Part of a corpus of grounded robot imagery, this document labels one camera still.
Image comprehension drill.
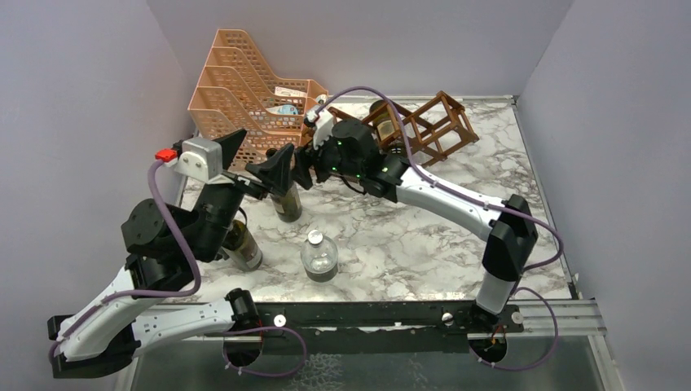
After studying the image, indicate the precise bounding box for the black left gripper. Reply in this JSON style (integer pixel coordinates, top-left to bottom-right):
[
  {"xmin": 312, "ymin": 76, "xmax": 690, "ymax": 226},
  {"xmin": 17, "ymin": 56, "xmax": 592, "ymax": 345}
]
[{"xmin": 192, "ymin": 129, "xmax": 297, "ymax": 261}]

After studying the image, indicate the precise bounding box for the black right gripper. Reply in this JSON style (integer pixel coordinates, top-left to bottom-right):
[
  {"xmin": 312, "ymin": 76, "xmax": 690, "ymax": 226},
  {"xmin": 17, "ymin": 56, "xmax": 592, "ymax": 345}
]
[{"xmin": 292, "ymin": 126, "xmax": 363, "ymax": 192}]

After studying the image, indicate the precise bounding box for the green wine bottle white label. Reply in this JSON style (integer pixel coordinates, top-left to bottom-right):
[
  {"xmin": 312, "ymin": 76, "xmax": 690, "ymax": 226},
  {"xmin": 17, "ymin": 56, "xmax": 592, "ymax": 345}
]
[{"xmin": 269, "ymin": 170, "xmax": 302, "ymax": 223}]

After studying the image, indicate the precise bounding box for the clear round jug dark liquid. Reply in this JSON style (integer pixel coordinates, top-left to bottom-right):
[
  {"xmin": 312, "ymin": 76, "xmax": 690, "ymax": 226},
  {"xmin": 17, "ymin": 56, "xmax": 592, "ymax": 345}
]
[{"xmin": 300, "ymin": 230, "xmax": 339, "ymax": 283}]

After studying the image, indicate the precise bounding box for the green wine bottle silver neck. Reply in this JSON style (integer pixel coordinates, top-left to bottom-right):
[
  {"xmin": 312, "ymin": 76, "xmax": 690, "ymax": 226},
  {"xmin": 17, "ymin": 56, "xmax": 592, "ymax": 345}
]
[{"xmin": 219, "ymin": 220, "xmax": 263, "ymax": 272}]

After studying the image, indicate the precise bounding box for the dark green wine bottle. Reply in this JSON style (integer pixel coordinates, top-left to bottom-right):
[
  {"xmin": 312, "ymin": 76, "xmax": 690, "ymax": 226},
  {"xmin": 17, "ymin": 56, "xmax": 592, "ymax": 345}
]
[{"xmin": 369, "ymin": 99, "xmax": 403, "ymax": 155}]

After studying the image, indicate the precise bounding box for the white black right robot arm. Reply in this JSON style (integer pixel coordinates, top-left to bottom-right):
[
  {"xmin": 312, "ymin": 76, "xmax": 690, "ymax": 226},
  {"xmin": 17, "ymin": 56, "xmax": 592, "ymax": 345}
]
[{"xmin": 293, "ymin": 118, "xmax": 539, "ymax": 332}]

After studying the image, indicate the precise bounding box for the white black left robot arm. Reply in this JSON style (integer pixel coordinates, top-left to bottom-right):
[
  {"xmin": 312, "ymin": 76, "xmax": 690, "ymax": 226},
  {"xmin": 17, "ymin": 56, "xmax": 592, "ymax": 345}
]
[{"xmin": 48, "ymin": 130, "xmax": 294, "ymax": 379}]

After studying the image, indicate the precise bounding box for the brown wooden wine rack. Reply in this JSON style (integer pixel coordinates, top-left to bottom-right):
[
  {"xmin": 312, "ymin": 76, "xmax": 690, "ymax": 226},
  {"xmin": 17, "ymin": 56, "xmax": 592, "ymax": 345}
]
[{"xmin": 326, "ymin": 91, "xmax": 479, "ymax": 168}]

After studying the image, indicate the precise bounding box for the blue round item in organizer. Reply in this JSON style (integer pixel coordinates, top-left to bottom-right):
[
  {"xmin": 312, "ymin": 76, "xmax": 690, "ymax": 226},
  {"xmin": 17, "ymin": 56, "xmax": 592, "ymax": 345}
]
[{"xmin": 266, "ymin": 104, "xmax": 300, "ymax": 116}]

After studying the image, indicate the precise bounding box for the peach plastic file organizer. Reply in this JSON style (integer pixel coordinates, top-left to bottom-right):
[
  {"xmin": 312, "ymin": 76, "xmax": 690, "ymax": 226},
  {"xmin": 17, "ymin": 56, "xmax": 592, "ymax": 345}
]
[{"xmin": 188, "ymin": 29, "xmax": 328, "ymax": 171}]

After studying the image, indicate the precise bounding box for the white box in organizer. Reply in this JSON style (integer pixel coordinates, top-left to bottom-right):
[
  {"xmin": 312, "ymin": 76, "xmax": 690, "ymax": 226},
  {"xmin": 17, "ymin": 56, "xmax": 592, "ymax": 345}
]
[{"xmin": 274, "ymin": 86, "xmax": 308, "ymax": 98}]

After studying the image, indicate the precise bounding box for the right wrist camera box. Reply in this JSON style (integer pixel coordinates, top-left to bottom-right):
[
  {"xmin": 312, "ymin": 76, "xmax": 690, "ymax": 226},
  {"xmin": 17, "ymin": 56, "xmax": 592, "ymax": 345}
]
[{"xmin": 303, "ymin": 105, "xmax": 336, "ymax": 150}]

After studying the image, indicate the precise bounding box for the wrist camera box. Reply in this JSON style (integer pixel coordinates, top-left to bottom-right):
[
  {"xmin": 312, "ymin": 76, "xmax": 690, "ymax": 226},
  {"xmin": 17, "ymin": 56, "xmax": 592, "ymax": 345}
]
[
  {"xmin": 155, "ymin": 137, "xmax": 222, "ymax": 183},
  {"xmin": 303, "ymin": 105, "xmax": 336, "ymax": 150}
]

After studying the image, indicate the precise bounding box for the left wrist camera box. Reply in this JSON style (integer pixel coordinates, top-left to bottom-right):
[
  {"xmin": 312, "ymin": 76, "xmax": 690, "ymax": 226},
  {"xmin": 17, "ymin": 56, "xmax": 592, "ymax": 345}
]
[{"xmin": 155, "ymin": 137, "xmax": 222, "ymax": 183}]

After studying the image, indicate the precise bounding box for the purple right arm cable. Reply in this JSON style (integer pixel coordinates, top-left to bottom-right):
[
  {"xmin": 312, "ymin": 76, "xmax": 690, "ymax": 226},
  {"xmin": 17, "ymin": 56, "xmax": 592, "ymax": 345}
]
[{"xmin": 307, "ymin": 86, "xmax": 565, "ymax": 274}]

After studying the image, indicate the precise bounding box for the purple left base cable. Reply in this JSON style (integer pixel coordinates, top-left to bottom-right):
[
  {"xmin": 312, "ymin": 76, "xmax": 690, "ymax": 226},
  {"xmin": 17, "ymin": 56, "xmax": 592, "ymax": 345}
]
[{"xmin": 222, "ymin": 323, "xmax": 310, "ymax": 379}]

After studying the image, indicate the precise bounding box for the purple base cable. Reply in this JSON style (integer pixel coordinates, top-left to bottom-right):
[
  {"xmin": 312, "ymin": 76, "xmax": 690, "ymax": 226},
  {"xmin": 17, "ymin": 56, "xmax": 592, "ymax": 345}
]
[
  {"xmin": 222, "ymin": 323, "xmax": 310, "ymax": 379},
  {"xmin": 468, "ymin": 286, "xmax": 561, "ymax": 372}
]

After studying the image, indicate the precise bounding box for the black mounting rail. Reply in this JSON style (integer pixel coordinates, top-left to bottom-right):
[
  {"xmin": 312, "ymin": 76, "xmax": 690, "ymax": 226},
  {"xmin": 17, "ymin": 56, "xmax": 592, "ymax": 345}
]
[{"xmin": 222, "ymin": 300, "xmax": 524, "ymax": 358}]

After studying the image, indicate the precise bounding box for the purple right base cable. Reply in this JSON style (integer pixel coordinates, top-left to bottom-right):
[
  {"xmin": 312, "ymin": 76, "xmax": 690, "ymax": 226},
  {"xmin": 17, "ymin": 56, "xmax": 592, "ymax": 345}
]
[{"xmin": 468, "ymin": 286, "xmax": 561, "ymax": 372}]

